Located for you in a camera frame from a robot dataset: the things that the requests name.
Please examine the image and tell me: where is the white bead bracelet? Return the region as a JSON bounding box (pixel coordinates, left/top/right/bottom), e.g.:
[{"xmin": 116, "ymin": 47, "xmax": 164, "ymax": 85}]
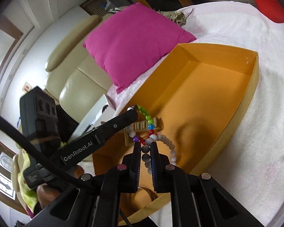
[{"xmin": 126, "ymin": 106, "xmax": 177, "ymax": 175}]

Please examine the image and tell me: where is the beige hair claw clip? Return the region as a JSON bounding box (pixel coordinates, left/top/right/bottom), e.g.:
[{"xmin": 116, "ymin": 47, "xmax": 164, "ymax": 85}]
[{"xmin": 121, "ymin": 117, "xmax": 162, "ymax": 147}]

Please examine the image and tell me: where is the multicolour bead bracelet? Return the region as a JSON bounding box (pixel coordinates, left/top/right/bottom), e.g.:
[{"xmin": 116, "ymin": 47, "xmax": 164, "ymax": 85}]
[{"xmin": 132, "ymin": 104, "xmax": 157, "ymax": 146}]

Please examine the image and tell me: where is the person's left hand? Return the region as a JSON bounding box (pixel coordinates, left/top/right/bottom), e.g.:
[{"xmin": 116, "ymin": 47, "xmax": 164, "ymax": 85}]
[{"xmin": 36, "ymin": 166, "xmax": 84, "ymax": 209}]

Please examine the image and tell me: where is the white tray box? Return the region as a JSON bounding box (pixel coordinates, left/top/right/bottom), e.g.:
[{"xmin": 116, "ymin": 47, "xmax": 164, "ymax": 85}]
[{"xmin": 68, "ymin": 94, "xmax": 115, "ymax": 142}]

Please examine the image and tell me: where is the orange cardboard box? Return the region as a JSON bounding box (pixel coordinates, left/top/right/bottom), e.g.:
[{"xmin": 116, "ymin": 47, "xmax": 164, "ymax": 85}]
[{"xmin": 92, "ymin": 43, "xmax": 260, "ymax": 226}]

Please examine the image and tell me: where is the magenta pillow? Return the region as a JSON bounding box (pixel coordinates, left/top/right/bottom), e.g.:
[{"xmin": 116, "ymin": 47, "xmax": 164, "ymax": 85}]
[{"xmin": 83, "ymin": 3, "xmax": 196, "ymax": 93}]

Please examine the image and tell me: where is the small red pillow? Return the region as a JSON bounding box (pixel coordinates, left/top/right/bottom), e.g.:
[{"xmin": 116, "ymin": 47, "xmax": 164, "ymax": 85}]
[{"xmin": 254, "ymin": 0, "xmax": 284, "ymax": 24}]

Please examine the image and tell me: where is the beige drawstring pouch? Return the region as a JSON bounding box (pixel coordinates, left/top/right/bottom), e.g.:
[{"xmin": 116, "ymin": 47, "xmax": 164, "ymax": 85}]
[{"xmin": 158, "ymin": 11, "xmax": 193, "ymax": 27}]

